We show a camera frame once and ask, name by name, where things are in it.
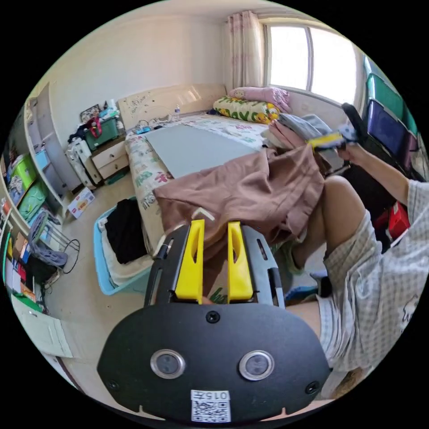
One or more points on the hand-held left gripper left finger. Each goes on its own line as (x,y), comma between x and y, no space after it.
(189,264)

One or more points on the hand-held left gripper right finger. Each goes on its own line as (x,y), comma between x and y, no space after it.
(238,268)

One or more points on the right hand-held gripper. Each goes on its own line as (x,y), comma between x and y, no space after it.
(345,134)

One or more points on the brown sweatshirt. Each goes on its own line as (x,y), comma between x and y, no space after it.
(248,191)

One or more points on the person's right forearm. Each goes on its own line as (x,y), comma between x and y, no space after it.
(385,174)

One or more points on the person's right hand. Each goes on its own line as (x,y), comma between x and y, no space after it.
(353,155)

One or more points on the pile of clothes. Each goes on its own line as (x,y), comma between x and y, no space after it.
(295,125)

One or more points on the stacked green and blue bins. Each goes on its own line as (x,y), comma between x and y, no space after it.
(385,114)

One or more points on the pink folded blanket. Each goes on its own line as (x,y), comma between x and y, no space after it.
(264,94)

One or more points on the window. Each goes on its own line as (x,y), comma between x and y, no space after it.
(311,57)

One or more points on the yellow green printed quilt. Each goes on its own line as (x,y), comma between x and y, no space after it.
(244,109)

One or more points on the light blue laundry basket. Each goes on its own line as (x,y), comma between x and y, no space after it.
(102,254)

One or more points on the bed with printed sheet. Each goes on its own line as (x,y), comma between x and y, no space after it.
(144,164)

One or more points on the grey folding board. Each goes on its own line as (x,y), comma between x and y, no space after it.
(197,147)

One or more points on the pink curtain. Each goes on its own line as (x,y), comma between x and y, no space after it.
(244,50)

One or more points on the white printed carton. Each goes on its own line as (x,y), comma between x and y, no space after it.
(80,202)

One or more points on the person's body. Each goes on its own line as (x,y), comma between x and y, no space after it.
(365,285)

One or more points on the cream nightstand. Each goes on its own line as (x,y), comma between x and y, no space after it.
(110,161)

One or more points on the clear water bottle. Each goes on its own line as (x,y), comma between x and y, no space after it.
(177,113)

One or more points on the green storage box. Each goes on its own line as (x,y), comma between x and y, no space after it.
(102,132)

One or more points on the shelf with colourful boxes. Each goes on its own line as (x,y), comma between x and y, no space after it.
(20,201)

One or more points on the grey cupboard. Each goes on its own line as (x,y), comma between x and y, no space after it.
(50,144)

